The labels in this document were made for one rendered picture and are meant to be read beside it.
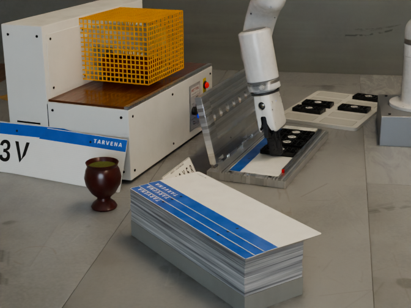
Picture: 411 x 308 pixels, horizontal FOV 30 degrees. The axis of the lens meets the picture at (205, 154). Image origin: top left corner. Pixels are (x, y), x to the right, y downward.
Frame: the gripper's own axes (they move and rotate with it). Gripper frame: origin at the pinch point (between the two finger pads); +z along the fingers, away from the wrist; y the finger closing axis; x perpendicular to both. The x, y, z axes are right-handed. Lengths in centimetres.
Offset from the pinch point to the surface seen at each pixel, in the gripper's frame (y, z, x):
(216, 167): -14.8, -0.1, 11.3
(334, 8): 227, -13, 35
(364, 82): 102, 5, -3
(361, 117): 50, 6, -12
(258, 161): -5.0, 1.9, 3.5
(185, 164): -23.1, -4.1, 15.6
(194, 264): -68, 3, -5
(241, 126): 4.7, -5.4, 10.2
